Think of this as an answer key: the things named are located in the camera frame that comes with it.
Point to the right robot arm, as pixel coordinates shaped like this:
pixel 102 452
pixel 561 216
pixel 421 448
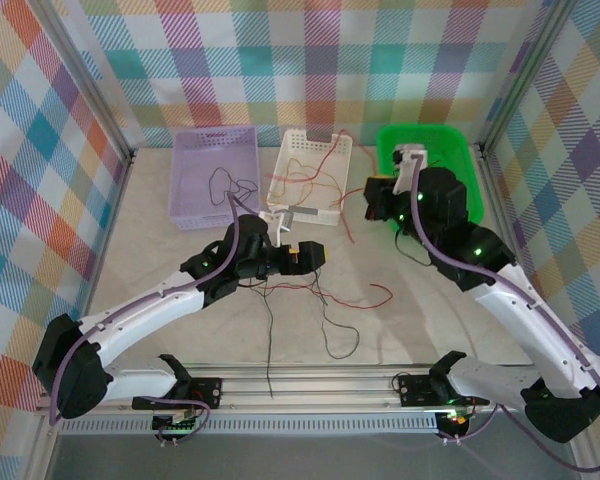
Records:
pixel 530 325

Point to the green plastic basket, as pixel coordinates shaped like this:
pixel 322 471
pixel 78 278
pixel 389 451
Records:
pixel 455 145

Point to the white plastic basket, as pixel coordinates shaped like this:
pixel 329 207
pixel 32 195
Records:
pixel 292 150

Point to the purple plastic basket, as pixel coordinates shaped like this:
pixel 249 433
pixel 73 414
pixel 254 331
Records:
pixel 195 165

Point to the small circuit board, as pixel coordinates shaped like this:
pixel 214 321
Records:
pixel 455 420
pixel 177 425

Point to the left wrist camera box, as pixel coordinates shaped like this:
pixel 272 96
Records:
pixel 275 220

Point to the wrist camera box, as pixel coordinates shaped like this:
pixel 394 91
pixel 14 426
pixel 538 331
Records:
pixel 409 152
pixel 275 220

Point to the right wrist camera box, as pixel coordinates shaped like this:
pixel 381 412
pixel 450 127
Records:
pixel 409 152

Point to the aluminium side rail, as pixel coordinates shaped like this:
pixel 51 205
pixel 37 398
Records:
pixel 498 200
pixel 111 225

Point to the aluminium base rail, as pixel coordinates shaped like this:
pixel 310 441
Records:
pixel 305 387

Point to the aluminium frame post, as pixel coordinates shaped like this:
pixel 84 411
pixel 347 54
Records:
pixel 90 85
pixel 525 75

